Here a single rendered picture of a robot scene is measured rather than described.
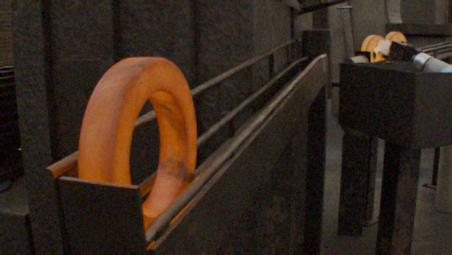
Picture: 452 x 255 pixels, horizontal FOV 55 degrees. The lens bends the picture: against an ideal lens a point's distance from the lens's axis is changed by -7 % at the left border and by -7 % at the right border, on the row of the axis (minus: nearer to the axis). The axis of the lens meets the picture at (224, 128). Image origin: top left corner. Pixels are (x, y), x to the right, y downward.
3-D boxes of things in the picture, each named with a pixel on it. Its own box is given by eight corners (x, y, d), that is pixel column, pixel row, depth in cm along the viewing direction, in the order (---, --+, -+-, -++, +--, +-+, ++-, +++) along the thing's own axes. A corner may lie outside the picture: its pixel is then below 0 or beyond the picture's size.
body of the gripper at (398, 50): (400, 39, 172) (425, 50, 164) (394, 60, 176) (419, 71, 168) (390, 39, 168) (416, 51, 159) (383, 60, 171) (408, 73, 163)
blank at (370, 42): (358, 36, 174) (366, 36, 171) (381, 33, 183) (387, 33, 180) (360, 76, 178) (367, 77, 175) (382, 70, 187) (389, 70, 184)
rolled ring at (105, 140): (191, 41, 49) (164, 42, 50) (94, 81, 33) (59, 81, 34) (203, 198, 55) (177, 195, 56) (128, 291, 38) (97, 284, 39)
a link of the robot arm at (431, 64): (448, 99, 155) (448, 80, 148) (420, 85, 164) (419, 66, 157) (462, 83, 157) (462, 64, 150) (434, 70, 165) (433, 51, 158)
